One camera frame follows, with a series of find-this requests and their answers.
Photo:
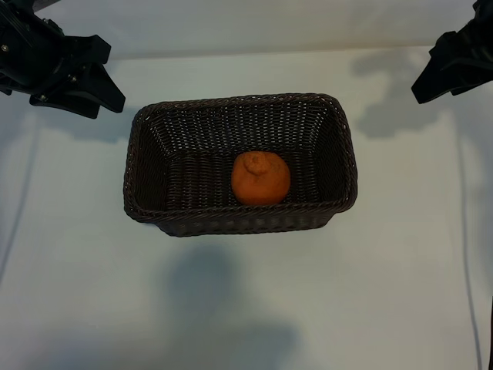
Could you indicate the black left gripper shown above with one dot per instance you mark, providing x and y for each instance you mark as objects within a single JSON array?
[{"x": 34, "y": 54}]

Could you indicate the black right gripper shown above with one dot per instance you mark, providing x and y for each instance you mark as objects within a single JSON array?
[{"x": 473, "y": 50}]

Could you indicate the dark brown wicker basket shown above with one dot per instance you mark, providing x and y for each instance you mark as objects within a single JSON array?
[{"x": 192, "y": 181}]

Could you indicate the orange mandarin fruit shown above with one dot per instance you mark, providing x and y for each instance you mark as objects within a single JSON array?
[{"x": 260, "y": 181}]

